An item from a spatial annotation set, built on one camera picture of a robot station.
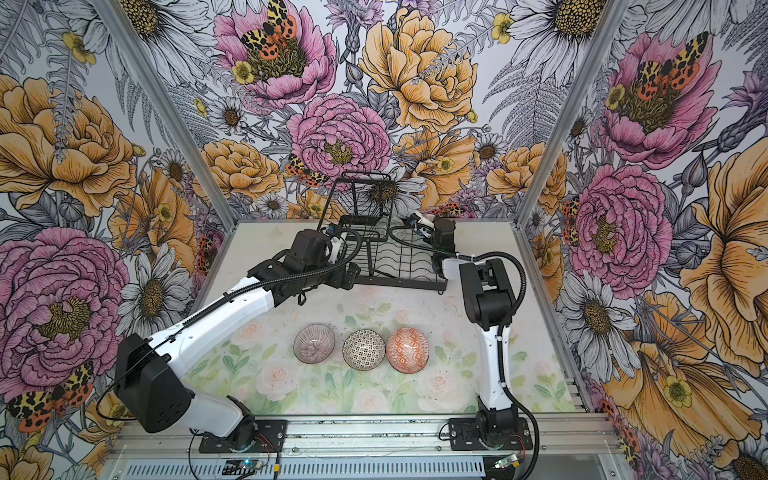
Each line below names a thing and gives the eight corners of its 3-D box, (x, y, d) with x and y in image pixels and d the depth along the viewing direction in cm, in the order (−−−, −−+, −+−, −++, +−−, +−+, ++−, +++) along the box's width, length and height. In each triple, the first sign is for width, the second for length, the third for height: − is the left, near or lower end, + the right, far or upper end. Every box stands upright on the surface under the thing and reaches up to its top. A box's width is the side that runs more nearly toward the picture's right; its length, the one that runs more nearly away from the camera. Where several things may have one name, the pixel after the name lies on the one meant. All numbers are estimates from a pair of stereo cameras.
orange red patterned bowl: (386, 377, 85) (386, 368, 80) (387, 337, 93) (386, 327, 87) (428, 377, 85) (431, 369, 80) (425, 337, 93) (427, 327, 87)
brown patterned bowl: (343, 370, 87) (340, 363, 83) (346, 337, 93) (344, 329, 89) (385, 370, 87) (384, 363, 83) (385, 337, 93) (385, 329, 89)
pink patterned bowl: (294, 365, 87) (290, 359, 83) (301, 330, 94) (298, 323, 90) (332, 365, 87) (329, 359, 83) (336, 330, 94) (334, 323, 90)
